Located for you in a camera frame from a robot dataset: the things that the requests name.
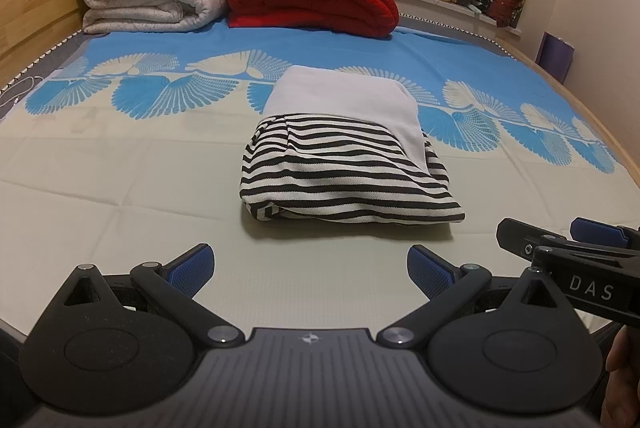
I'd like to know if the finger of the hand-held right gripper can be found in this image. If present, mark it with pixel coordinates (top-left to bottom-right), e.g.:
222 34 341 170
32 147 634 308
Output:
570 216 640 256
495 217 570 259

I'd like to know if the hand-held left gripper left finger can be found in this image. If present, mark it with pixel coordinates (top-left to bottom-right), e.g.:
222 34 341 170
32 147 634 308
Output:
59 243 247 350

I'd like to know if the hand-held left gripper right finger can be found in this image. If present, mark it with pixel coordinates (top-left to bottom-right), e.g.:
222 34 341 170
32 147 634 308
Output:
376 244 568 350

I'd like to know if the black white striped shirt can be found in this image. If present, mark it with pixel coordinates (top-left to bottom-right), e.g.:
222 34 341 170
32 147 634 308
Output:
239 65 466 227

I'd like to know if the person's right hand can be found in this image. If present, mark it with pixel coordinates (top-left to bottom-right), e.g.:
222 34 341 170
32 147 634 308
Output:
600 324 640 428

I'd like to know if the blue cream printed bed sheet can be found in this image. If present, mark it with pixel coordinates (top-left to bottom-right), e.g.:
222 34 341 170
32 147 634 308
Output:
0 20 640 344

